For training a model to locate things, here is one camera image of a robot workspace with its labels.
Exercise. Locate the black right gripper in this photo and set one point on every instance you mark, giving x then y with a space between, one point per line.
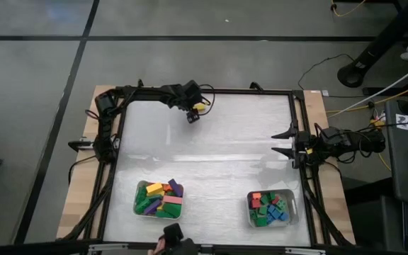
301 147

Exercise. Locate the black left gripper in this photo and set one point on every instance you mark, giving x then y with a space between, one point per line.
190 93

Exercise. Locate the small green block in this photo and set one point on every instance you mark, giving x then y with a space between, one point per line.
271 195
261 222
264 199
262 211

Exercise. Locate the small red block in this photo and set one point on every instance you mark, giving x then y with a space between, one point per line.
276 200
255 203

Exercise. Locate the small orange block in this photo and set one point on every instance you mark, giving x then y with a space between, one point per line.
256 195

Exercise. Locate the small blue brick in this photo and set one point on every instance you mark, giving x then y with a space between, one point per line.
270 219
277 214
272 209
284 216

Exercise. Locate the orange long block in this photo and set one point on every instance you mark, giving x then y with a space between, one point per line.
167 187

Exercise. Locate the small green studded brick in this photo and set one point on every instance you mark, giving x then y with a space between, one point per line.
253 214

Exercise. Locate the green long block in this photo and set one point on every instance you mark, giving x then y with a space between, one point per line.
142 206
164 214

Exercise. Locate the white plastic bin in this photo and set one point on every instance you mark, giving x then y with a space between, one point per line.
135 209
292 209

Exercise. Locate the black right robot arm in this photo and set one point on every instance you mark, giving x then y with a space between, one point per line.
345 141

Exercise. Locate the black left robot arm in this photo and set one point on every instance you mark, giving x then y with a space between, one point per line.
112 106

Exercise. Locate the purple long block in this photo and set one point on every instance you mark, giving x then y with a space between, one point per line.
152 207
175 187

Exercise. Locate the yellow long block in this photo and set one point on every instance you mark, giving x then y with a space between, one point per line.
160 207
154 188

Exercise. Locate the pink long block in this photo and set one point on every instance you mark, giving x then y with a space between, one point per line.
172 199

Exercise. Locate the black handheld device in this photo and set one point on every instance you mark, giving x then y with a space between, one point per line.
173 233

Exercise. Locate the dark grey side table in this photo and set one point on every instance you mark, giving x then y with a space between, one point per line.
402 170

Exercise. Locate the person's hand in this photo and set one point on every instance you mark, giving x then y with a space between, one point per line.
157 248

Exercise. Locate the black floor stand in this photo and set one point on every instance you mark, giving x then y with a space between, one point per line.
381 42

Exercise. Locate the black frame clamp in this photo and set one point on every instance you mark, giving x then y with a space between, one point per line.
256 86
140 84

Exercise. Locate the black side bracket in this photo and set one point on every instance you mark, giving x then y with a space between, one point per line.
80 145

